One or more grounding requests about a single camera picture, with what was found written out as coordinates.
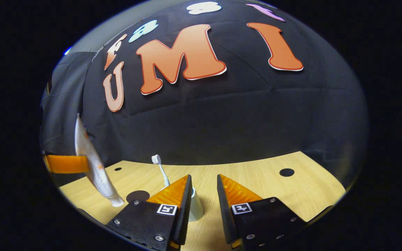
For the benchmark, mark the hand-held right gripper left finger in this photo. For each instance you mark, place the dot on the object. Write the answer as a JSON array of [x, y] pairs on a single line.
[[184, 216]]

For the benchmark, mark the white toothbrush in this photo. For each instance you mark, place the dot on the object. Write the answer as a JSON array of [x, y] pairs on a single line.
[[162, 170]]

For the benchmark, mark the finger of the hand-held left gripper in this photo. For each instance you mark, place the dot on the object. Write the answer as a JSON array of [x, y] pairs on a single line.
[[66, 164]]

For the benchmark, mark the dark brown round coaster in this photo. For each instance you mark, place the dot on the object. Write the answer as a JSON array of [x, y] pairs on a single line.
[[136, 195]]

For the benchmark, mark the wooden desktop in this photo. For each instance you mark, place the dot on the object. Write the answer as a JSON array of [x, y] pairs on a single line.
[[291, 195]]

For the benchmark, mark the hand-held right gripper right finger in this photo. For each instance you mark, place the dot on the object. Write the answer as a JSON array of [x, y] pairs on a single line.
[[223, 216]]

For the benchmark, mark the white toothpaste tube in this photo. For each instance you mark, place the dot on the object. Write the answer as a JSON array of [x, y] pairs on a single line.
[[94, 164]]

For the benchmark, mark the black backdrop cloth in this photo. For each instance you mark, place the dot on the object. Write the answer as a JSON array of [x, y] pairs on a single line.
[[239, 122]]

